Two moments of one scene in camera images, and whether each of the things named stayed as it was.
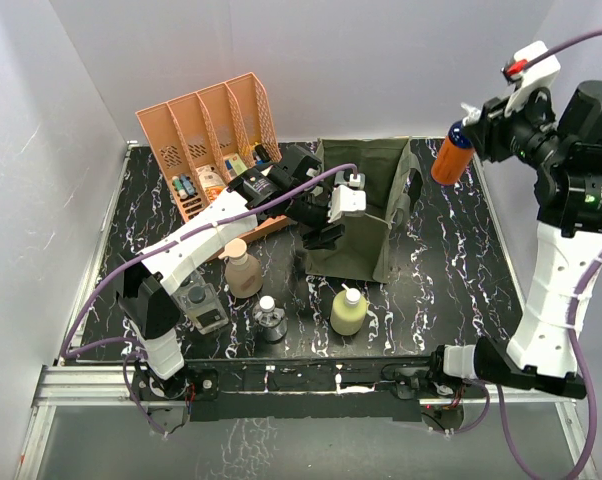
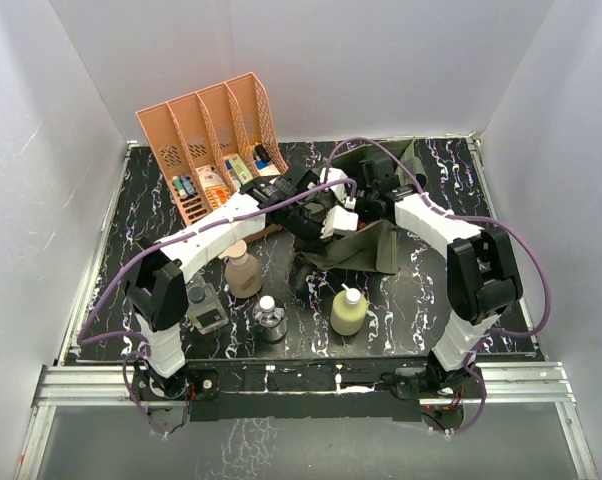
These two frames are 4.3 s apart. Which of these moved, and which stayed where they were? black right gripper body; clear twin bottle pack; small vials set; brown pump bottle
Moved: black right gripper body
Stayed: small vials set; clear twin bottle pack; brown pump bottle
